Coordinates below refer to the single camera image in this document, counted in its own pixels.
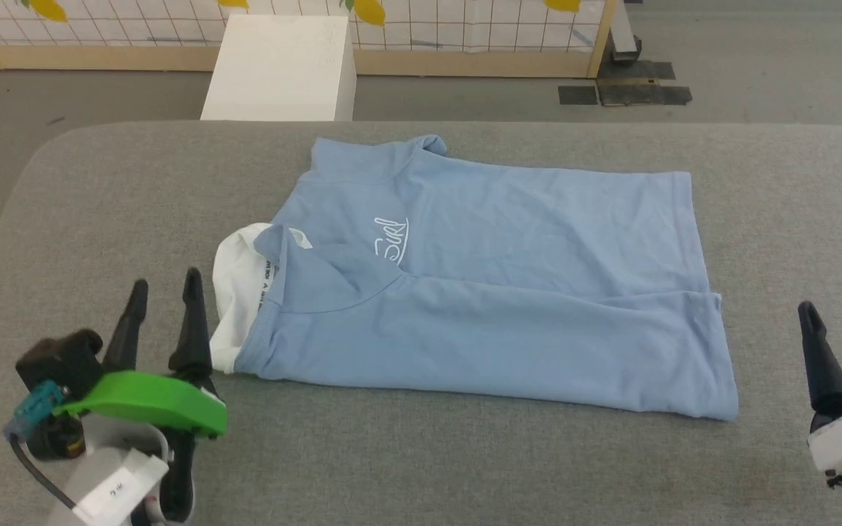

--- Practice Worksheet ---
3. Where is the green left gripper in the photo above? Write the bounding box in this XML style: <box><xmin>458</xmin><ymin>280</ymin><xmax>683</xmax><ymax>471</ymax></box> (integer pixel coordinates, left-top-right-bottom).
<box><xmin>45</xmin><ymin>267</ymin><xmax>229</xmax><ymax>526</ymax></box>

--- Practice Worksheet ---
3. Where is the light blue polo shirt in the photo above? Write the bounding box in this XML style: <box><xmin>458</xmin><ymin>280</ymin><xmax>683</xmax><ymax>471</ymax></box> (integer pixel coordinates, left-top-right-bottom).
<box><xmin>210</xmin><ymin>134</ymin><xmax>740</xmax><ymax>423</ymax></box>

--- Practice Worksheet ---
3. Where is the white box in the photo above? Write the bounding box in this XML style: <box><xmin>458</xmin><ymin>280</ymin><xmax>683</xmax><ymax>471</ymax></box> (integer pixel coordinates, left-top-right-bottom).
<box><xmin>200</xmin><ymin>15</ymin><xmax>357</xmax><ymax>122</ymax></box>

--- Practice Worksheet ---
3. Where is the lemon print partition panel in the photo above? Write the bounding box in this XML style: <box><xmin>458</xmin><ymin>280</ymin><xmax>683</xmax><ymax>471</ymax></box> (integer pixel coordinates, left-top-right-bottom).
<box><xmin>0</xmin><ymin>0</ymin><xmax>618</xmax><ymax>79</ymax></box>

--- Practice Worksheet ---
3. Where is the large black floor tape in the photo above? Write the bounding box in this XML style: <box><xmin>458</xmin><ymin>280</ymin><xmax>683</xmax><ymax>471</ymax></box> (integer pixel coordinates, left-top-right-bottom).
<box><xmin>596</xmin><ymin>61</ymin><xmax>692</xmax><ymax>107</ymax></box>

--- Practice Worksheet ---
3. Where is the grey metal partition leg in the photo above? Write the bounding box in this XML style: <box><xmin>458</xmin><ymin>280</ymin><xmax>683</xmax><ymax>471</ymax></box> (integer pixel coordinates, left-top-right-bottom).
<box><xmin>610</xmin><ymin>0</ymin><xmax>642</xmax><ymax>63</ymax></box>

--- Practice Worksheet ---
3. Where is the thin black cable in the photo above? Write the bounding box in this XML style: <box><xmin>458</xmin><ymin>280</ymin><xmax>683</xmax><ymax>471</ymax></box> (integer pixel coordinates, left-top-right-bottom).
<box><xmin>10</xmin><ymin>437</ymin><xmax>77</xmax><ymax>511</ymax></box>

